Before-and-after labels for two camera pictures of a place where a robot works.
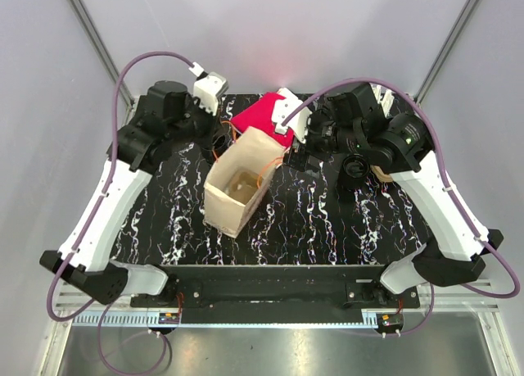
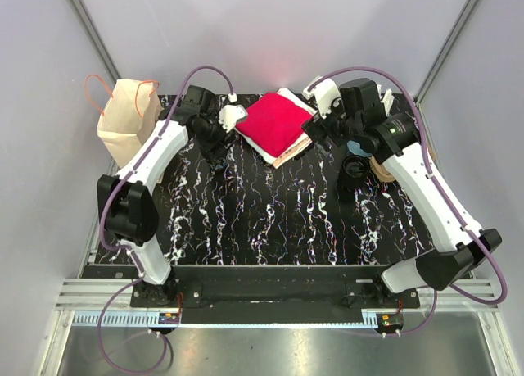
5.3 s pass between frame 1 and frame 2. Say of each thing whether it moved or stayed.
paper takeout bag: moved
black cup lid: stayed
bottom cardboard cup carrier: stayed
